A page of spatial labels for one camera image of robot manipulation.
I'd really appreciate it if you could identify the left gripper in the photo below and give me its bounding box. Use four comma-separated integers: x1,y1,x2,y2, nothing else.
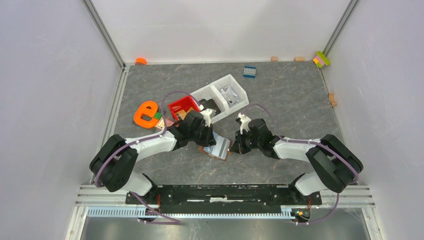
188,121,217,147

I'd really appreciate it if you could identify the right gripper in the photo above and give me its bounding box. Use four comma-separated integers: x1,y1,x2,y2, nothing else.
229,128,262,155

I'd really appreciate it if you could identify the brown leather card holder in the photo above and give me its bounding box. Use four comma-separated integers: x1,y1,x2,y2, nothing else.
198,132,232,161

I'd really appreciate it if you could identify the red plastic bin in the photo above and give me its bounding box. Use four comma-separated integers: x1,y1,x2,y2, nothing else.
168,96,200,121

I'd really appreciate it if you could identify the white divided plastic bin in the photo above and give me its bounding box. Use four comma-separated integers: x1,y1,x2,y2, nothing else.
191,74,250,124

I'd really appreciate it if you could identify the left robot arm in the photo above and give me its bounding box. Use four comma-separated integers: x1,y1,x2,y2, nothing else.
89,108,216,204

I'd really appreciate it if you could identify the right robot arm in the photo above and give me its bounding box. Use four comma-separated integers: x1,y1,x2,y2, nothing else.
229,114,364,204

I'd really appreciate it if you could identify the gold card in red bin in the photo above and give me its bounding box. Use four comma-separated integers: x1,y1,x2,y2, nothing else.
175,109,192,121

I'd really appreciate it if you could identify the black wallet in bin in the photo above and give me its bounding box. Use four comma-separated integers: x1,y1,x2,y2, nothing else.
199,98,221,115

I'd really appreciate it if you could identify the pink wooden puzzle tile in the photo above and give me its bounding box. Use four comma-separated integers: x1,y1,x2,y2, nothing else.
155,117,175,131

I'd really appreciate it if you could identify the green toy brick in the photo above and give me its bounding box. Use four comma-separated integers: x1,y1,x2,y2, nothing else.
153,112,162,120

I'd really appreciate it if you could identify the orange letter e toy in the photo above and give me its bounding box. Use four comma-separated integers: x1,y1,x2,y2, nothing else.
133,101,159,129

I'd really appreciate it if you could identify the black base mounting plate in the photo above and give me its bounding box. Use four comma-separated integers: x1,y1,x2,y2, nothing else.
141,184,322,214

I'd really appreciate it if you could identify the blue toy brick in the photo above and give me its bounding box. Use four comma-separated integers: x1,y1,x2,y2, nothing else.
243,66,257,78

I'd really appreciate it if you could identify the wooden arch block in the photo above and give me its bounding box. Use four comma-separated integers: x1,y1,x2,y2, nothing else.
328,92,338,108

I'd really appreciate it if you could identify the small wooden block right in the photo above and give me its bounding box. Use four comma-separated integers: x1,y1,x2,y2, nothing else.
294,56,305,62

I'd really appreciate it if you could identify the orange tape roll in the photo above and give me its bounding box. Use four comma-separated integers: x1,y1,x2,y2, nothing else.
134,57,147,66

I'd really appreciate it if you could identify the multicolour toy brick stack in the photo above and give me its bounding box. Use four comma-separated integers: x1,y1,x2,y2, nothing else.
313,51,331,69

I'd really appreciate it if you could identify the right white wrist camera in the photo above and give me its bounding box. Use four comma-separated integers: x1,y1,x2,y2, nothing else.
236,112,251,135

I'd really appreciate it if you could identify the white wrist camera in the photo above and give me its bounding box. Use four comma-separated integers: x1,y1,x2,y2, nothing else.
236,112,251,135
198,104,216,127

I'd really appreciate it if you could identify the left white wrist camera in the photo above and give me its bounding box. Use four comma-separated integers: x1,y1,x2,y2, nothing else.
198,104,216,127

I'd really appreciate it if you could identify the aluminium frame rail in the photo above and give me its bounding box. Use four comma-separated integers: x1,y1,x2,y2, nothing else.
66,184,383,240

